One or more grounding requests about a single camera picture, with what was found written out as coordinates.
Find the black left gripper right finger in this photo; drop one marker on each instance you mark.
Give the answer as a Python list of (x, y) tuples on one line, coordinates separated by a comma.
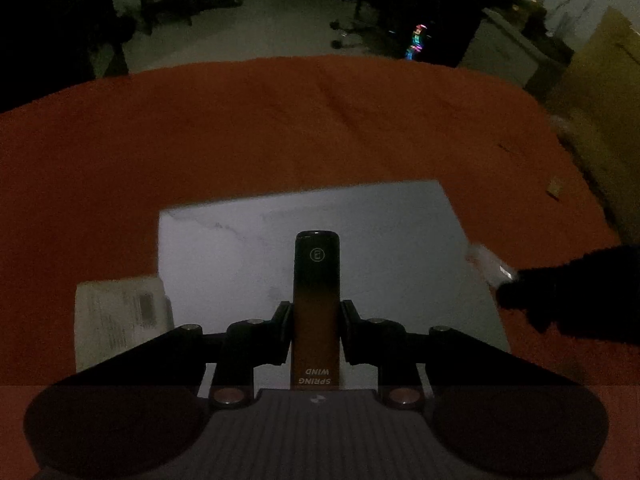
[(395, 353)]

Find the white tissue pack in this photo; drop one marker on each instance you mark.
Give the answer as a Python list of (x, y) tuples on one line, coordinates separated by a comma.
[(112, 317)]

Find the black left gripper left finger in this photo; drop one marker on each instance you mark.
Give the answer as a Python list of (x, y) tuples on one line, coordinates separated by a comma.
[(178, 363)]

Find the small white red object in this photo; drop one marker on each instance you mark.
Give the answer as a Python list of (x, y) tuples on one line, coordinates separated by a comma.
[(493, 270)]

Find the red tablecloth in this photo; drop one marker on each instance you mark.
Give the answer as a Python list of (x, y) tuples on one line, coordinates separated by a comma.
[(85, 173)]

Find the cardboard box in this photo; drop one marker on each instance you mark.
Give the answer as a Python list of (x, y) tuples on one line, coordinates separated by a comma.
[(597, 103)]

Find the small cardboard scrap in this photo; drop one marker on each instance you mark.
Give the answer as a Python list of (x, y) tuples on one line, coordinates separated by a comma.
[(554, 188)]

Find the brown black spray bottle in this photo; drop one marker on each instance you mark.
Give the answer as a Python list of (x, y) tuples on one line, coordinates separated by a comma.
[(315, 352)]

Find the grey cabinet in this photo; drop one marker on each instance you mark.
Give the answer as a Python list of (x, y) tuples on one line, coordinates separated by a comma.
[(499, 49)]

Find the colourful lit device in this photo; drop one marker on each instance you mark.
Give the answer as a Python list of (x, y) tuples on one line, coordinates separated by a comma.
[(416, 47)]

